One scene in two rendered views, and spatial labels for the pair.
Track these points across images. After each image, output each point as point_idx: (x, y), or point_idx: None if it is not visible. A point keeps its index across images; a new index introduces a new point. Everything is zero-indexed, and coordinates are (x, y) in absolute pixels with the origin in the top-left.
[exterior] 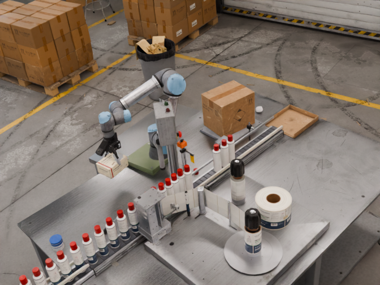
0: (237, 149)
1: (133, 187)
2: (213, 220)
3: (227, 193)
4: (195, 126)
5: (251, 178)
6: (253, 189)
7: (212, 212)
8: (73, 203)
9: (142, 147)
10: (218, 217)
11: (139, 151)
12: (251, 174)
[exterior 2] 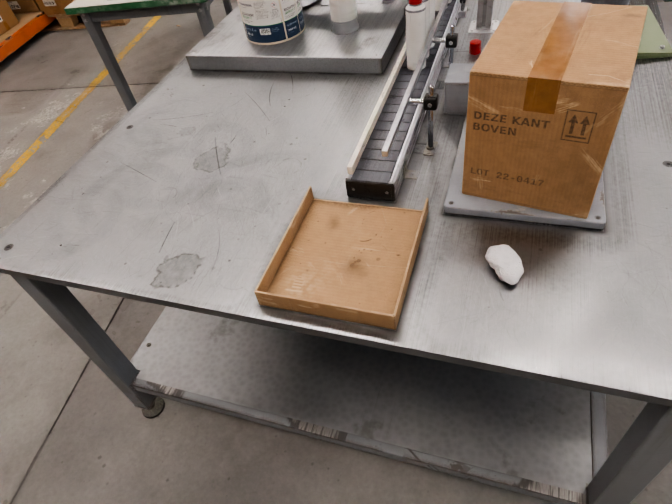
0: (426, 92)
1: (555, 1)
2: (363, 1)
3: (371, 28)
4: (634, 133)
5: (355, 81)
6: (330, 46)
7: (372, 5)
8: None
9: (657, 36)
10: (358, 5)
11: (647, 27)
12: (363, 87)
